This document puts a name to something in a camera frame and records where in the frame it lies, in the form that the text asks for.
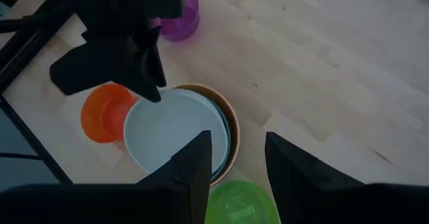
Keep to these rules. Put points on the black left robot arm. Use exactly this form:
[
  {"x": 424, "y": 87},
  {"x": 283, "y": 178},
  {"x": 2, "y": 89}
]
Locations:
[{"x": 63, "y": 2}]

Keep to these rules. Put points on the white plastic bowl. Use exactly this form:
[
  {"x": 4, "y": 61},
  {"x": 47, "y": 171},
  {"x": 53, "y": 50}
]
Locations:
[{"x": 167, "y": 130}]

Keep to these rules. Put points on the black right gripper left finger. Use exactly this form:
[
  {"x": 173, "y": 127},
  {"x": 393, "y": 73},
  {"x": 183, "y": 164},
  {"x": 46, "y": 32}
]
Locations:
[{"x": 194, "y": 170}]

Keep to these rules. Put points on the small red-orange plastic bowl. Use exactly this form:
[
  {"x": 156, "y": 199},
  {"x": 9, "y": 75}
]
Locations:
[{"x": 100, "y": 116}]

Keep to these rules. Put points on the small purple plastic bowl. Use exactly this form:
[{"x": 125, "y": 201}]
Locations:
[{"x": 182, "y": 26}]

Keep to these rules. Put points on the teal plastic bowl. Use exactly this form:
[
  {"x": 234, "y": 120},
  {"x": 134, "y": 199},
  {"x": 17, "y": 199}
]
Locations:
[{"x": 229, "y": 140}]

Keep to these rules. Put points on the small green plastic bowl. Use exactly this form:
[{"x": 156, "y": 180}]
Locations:
[{"x": 241, "y": 207}]

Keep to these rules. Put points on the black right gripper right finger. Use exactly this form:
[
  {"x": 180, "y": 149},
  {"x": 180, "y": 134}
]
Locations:
[{"x": 285, "y": 170}]

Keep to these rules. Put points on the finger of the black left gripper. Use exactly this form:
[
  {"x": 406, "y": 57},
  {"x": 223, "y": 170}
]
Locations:
[
  {"x": 140, "y": 80},
  {"x": 155, "y": 66}
]

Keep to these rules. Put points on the light orange plastic bowl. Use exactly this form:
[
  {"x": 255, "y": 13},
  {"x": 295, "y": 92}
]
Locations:
[{"x": 235, "y": 126}]

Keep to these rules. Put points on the black aluminium table frame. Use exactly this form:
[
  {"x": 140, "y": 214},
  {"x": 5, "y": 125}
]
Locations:
[{"x": 33, "y": 139}]

